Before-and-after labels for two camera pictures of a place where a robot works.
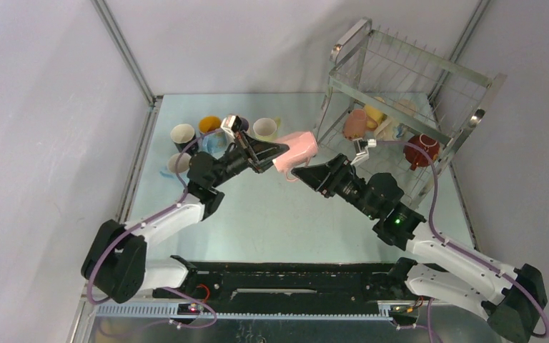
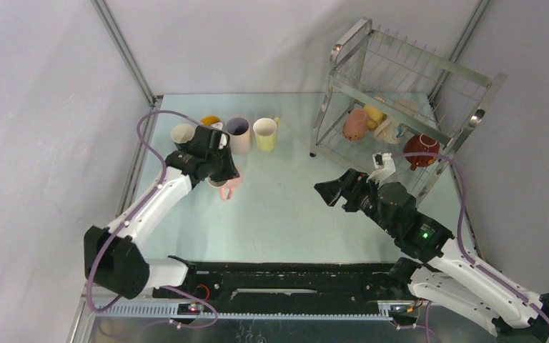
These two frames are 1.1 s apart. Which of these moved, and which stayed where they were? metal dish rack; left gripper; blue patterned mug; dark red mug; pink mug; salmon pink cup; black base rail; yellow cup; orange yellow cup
Moved: blue patterned mug; left gripper; pink mug
Stayed: orange yellow cup; yellow cup; dark red mug; black base rail; salmon pink cup; metal dish rack
